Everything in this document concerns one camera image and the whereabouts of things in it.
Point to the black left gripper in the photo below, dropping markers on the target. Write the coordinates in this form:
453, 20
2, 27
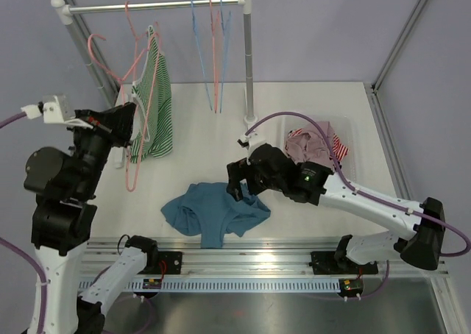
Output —
110, 123

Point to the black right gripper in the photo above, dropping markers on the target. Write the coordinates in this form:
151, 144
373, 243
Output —
239, 171

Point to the green white striped tank top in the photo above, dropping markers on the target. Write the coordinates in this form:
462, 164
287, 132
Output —
159, 136

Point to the blue tank top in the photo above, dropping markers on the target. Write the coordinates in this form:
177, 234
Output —
208, 210

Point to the pink tank top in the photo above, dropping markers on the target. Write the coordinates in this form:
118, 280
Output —
307, 145

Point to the pink hanger with red top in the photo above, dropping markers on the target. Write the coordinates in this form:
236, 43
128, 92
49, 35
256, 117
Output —
216, 32

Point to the red white striped tank top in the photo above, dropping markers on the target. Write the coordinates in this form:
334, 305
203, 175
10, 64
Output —
339, 149

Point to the blue hanger end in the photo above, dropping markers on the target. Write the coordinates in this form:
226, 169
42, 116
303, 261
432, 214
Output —
225, 28

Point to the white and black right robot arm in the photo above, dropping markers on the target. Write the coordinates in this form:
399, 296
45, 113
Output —
413, 230

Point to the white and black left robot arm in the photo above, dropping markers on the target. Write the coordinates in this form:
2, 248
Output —
64, 185

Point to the white plastic mesh basket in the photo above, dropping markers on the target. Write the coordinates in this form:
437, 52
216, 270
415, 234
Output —
342, 128

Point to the silver and white clothes rack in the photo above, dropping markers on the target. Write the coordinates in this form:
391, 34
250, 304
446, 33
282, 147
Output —
191, 115

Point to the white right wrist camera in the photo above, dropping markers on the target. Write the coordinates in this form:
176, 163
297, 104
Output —
251, 142

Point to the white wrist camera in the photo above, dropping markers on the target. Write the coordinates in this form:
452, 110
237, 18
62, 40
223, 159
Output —
251, 142
55, 109

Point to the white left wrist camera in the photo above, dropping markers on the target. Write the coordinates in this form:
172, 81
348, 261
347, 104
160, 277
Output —
55, 109

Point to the aluminium mounting rail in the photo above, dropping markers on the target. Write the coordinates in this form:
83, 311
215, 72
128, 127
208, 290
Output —
239, 258

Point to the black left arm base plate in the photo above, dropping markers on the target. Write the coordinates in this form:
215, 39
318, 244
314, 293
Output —
168, 261

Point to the aluminium frame post left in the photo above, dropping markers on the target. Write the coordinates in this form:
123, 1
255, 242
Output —
79, 32

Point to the aluminium frame post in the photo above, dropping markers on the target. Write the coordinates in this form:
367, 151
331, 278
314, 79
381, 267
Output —
79, 32
400, 43

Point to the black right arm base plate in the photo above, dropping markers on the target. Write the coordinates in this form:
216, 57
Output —
326, 263

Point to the white slotted cable duct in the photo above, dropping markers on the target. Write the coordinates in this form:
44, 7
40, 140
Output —
227, 285

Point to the aluminium frame post right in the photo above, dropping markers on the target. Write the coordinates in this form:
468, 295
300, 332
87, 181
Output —
400, 43

